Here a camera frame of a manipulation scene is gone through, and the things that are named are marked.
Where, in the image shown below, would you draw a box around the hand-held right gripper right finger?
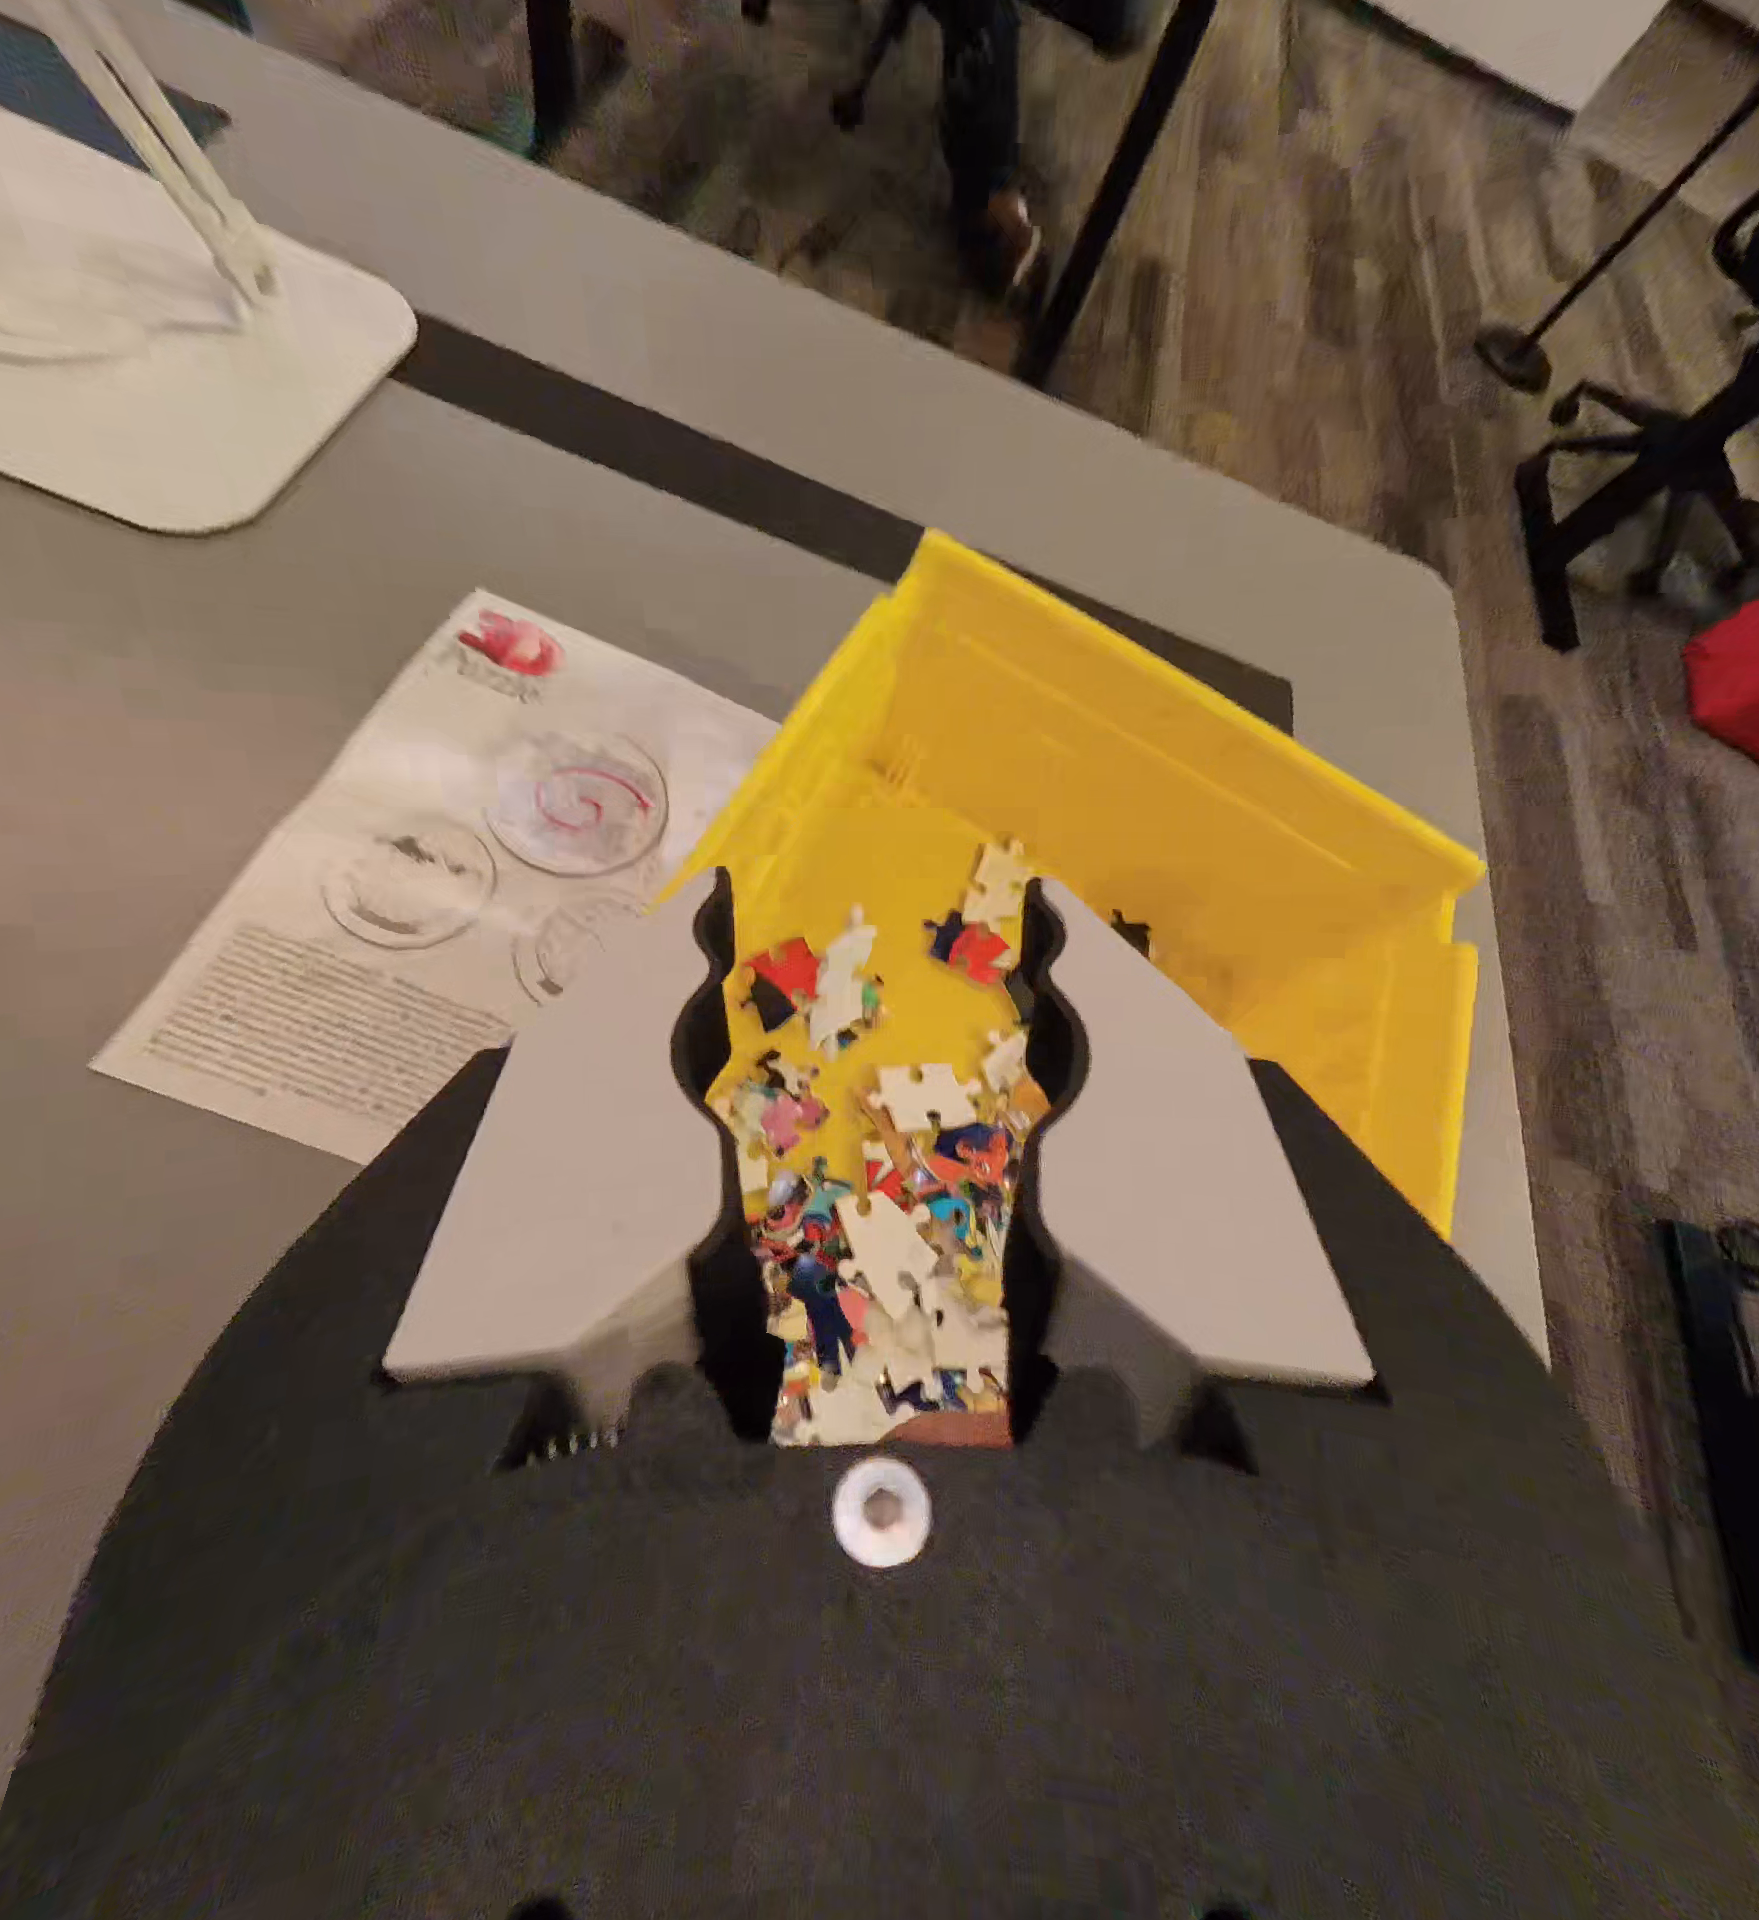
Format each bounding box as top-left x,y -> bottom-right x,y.
1000,878 -> 1379,1446

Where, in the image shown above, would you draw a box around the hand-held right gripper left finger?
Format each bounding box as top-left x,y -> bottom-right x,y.
379,868 -> 789,1446

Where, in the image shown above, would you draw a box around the heap of puzzle pieces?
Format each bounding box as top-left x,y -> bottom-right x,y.
712,835 -> 1159,1451

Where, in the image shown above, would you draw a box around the yellow plastic bin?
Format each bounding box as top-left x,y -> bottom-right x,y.
649,527 -> 1490,1451

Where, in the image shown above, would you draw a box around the white instruction leaflet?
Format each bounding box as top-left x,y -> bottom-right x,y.
87,589 -> 787,1168

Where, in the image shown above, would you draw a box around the black office chair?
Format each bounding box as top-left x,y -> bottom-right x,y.
736,0 -> 969,133
1514,144 -> 1759,653

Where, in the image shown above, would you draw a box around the black pole stand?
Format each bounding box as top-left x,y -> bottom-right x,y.
1475,0 -> 1759,397

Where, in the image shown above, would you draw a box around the black table leg frame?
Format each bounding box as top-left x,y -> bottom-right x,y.
1657,1220 -> 1759,1869

